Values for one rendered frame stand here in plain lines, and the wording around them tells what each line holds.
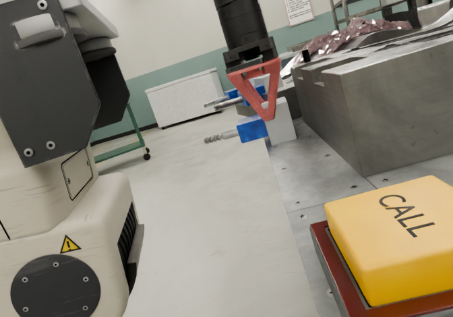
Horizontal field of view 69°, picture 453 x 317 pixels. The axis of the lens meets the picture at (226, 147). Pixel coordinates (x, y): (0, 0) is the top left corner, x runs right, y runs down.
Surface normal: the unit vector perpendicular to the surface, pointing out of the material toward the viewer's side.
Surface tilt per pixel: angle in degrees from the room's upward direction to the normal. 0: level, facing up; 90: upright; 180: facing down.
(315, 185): 0
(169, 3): 90
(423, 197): 0
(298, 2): 90
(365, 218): 0
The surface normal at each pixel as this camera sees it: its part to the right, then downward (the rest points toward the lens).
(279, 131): -0.11, 0.28
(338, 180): -0.30, -0.92
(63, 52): 0.16, 0.19
